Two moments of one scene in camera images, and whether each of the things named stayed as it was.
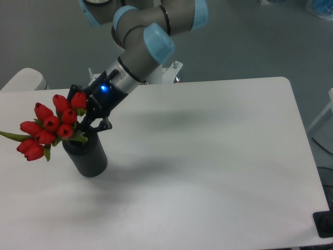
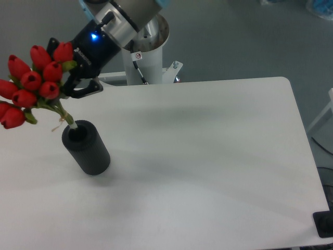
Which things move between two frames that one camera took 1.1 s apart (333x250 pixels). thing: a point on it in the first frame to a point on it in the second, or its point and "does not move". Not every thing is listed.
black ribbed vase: x=89 y=157 does not move
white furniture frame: x=329 y=107 does not move
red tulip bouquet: x=48 y=127 to x=26 y=88
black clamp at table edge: x=323 y=222 does not move
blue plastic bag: x=324 y=8 does not move
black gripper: x=102 y=97 to x=93 y=49
